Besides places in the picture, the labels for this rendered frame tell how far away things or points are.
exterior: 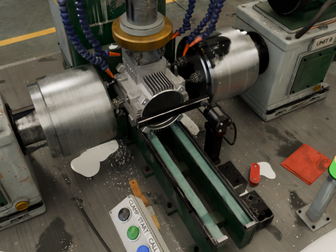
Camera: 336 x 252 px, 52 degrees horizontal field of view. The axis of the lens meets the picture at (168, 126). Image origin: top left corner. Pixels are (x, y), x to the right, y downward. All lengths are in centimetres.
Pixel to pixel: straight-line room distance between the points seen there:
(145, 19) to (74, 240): 67
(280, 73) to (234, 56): 21
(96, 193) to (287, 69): 78
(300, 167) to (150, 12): 73
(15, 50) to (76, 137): 251
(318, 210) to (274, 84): 46
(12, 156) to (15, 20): 303
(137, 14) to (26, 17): 300
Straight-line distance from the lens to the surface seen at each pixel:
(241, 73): 117
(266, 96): 136
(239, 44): 118
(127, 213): 80
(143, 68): 106
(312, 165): 132
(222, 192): 103
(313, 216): 117
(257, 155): 130
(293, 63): 131
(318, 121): 150
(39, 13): 396
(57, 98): 97
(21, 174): 102
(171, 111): 108
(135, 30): 100
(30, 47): 343
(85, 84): 99
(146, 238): 77
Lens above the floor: 177
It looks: 46 degrees down
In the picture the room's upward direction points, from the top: 1 degrees clockwise
